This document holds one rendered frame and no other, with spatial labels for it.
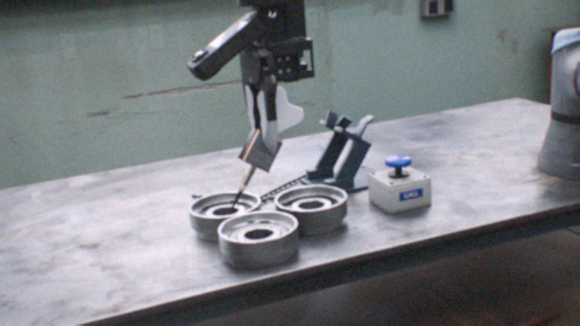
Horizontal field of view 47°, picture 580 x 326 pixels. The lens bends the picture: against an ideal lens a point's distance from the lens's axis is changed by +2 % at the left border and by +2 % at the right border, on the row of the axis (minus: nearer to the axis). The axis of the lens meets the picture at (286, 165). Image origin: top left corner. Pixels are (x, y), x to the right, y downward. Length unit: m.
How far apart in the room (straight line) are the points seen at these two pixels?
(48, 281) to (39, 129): 1.61
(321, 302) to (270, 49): 0.57
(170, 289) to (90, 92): 1.71
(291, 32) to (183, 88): 1.65
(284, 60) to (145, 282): 0.34
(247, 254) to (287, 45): 0.28
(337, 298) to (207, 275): 0.48
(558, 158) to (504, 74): 2.03
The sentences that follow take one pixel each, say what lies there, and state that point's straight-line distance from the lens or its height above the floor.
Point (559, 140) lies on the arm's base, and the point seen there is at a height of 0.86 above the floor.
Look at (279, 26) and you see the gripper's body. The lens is 0.90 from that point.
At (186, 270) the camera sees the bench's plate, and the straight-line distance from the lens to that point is 0.87.
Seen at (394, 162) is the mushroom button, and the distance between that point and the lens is 0.99.
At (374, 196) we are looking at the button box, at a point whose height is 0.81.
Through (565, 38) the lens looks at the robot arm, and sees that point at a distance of 1.13.
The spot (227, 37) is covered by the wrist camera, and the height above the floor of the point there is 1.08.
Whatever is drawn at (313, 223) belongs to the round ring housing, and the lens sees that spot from 0.92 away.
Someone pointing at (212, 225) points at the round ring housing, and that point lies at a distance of 0.92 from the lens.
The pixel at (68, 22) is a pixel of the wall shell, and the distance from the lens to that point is 2.46.
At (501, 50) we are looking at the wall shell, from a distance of 3.13.
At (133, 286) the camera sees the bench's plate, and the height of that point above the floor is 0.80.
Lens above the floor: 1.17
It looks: 17 degrees down
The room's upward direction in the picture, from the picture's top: 5 degrees counter-clockwise
